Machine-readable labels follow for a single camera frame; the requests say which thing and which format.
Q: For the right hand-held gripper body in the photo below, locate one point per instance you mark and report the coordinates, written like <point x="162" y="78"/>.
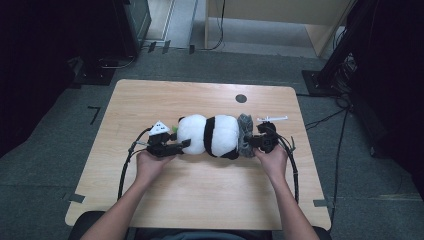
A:
<point x="268" y="140"/>

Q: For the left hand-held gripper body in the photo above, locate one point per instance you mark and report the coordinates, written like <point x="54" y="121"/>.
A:
<point x="159" y="129"/>

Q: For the grey fluffy toy garment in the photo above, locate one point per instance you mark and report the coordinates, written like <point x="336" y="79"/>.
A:
<point x="246" y="126"/>

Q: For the black and white panda plush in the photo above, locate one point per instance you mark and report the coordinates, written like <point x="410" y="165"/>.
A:
<point x="221" y="135"/>

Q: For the person's right hand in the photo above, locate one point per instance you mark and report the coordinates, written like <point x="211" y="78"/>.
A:
<point x="275" y="163"/>

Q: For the person's left hand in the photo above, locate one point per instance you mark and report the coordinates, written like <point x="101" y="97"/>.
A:
<point x="148" y="166"/>

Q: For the green toy scarf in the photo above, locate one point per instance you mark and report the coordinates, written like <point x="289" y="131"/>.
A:
<point x="174" y="128"/>

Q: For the round dark table grommet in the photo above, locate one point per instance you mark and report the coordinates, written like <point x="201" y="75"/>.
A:
<point x="241" y="98"/>

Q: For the grey floor tape strip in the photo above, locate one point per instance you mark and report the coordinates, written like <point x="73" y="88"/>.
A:
<point x="320" y="202"/>
<point x="76" y="198"/>

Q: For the dark floor tape piece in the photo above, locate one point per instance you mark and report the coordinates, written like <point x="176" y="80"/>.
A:
<point x="152" y="46"/>
<point x="166" y="46"/>
<point x="191" y="49"/>

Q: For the black stand base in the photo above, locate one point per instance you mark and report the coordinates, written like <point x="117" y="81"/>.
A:
<point x="95" y="75"/>

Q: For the dark cabinet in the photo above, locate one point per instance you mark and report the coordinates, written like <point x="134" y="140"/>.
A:
<point x="133" y="23"/>

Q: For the black metal stand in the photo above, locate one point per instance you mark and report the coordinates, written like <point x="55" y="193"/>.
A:
<point x="336" y="50"/>

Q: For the light wooden desk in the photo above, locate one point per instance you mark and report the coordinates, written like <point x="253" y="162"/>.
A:
<point x="266" y="10"/>

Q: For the dark curtain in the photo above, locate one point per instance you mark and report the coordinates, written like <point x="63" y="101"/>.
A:
<point x="40" y="66"/>
<point x="393" y="83"/>

